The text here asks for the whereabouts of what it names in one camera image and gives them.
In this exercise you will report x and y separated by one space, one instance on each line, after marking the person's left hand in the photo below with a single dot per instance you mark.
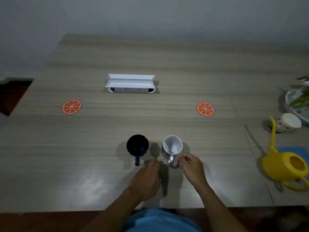
144 181

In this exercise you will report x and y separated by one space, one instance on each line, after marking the person's right hand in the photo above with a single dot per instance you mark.
194 171

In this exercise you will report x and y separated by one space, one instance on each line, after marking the grey metallic mug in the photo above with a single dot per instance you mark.
172 147

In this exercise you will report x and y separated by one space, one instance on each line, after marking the dark blue mug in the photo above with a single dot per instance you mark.
137 147

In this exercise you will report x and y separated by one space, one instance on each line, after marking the orange slice coaster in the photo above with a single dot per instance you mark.
205 109
71 106

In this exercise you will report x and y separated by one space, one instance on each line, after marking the person's left forearm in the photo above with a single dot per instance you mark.
113 212

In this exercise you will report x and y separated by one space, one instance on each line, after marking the person's right forearm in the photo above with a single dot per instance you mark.
217 210

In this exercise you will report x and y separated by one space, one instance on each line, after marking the person's blue shirt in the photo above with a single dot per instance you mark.
159 221

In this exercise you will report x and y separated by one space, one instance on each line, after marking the yellow watering can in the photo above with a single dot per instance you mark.
284 164

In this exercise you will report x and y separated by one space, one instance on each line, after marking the white desk socket box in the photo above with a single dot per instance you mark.
130 84

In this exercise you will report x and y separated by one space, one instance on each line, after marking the white spotted plant pot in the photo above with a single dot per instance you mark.
288 121

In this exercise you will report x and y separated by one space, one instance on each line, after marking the blue mat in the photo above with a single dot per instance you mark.
300 153

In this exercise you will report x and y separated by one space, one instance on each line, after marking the green plant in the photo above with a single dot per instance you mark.
301 96

